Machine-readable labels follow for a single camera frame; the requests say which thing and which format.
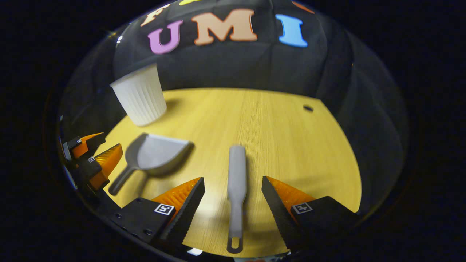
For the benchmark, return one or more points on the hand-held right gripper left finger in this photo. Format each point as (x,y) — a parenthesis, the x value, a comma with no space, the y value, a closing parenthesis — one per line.
(185,214)

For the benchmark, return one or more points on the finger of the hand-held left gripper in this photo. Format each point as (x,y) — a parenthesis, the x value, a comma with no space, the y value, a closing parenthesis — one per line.
(107,162)
(85,143)

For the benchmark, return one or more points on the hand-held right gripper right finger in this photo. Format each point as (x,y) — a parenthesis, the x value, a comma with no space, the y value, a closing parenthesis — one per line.
(280,213)

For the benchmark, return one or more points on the grey dustpan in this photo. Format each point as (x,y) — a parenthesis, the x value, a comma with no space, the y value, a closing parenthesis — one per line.
(160,154)

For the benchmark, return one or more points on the grey small broom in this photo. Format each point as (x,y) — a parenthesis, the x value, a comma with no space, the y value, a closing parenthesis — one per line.
(236,174)

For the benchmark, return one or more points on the white ribbed garbage bin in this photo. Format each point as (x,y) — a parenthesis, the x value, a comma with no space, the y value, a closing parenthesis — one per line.
(140,96)

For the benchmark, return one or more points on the wooden desktop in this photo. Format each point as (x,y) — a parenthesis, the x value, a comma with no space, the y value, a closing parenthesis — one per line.
(284,145)

